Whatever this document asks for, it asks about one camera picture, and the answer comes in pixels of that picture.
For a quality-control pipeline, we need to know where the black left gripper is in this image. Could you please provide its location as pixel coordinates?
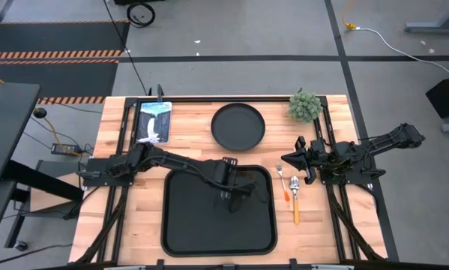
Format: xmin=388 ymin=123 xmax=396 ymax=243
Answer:
xmin=213 ymin=159 xmax=270 ymax=214

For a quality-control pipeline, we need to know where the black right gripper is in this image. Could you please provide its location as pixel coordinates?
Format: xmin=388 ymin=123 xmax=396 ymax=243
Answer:
xmin=282 ymin=136 xmax=328 ymax=185

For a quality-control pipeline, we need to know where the spoon with yellow handle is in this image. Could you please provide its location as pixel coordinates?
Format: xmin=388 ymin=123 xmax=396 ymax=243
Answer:
xmin=289 ymin=175 xmax=301 ymax=226

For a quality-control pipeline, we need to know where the black round plate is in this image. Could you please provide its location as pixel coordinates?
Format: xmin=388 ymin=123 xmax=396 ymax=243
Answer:
xmin=210 ymin=102 xmax=266 ymax=152

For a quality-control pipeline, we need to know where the black square serving tray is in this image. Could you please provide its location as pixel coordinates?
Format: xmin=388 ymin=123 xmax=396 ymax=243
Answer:
xmin=160 ymin=164 xmax=278 ymax=258

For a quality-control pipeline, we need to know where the small green artificial plant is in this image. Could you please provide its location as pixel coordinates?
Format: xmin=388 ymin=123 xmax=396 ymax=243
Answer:
xmin=288 ymin=88 xmax=324 ymax=125

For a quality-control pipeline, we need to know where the waterfall picture book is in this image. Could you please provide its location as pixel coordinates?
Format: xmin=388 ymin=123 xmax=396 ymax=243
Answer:
xmin=135 ymin=100 xmax=173 ymax=145

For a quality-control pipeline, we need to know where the black box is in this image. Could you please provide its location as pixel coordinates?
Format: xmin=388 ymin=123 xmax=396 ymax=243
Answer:
xmin=425 ymin=76 xmax=449 ymax=120

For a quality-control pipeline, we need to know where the grey table leg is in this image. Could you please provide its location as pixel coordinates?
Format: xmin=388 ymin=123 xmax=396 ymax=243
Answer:
xmin=403 ymin=0 xmax=449 ymax=35

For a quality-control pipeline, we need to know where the black power adapter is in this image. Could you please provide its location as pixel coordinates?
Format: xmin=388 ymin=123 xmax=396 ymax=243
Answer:
xmin=50 ymin=142 xmax=81 ymax=156

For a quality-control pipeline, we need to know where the black hazard-striped floor mat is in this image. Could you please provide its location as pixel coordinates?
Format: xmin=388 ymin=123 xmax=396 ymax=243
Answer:
xmin=0 ymin=58 xmax=119 ymax=106
xmin=0 ymin=20 xmax=130 ymax=60

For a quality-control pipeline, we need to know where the black desk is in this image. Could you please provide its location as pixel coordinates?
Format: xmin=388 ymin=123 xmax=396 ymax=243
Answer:
xmin=0 ymin=82 xmax=41 ymax=185

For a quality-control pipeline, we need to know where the fork with orange handle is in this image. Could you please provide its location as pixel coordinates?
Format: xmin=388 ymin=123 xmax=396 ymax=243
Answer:
xmin=276 ymin=164 xmax=291 ymax=203

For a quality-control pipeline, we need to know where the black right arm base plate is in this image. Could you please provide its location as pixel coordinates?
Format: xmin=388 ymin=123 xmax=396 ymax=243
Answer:
xmin=319 ymin=166 xmax=373 ymax=186

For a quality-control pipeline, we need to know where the black aluminium table frame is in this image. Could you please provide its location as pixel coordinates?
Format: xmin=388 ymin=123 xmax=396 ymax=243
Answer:
xmin=73 ymin=95 xmax=388 ymax=270

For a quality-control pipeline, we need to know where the yellow extension cable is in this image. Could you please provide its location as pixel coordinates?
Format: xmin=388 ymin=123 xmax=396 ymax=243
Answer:
xmin=341 ymin=0 xmax=359 ymax=31

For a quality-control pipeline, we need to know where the white floor cable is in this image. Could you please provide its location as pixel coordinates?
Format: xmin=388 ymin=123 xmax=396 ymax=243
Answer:
xmin=355 ymin=26 xmax=449 ymax=78

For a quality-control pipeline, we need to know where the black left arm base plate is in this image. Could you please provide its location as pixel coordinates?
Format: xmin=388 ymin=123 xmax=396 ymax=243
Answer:
xmin=82 ymin=157 xmax=135 ymax=188

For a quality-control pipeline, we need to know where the long black floor cable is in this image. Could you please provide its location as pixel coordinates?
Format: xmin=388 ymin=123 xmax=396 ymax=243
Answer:
xmin=103 ymin=0 xmax=151 ymax=97

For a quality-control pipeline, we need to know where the coiled black cable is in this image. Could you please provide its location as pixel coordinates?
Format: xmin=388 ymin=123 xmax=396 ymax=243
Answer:
xmin=126 ymin=2 xmax=157 ymax=29

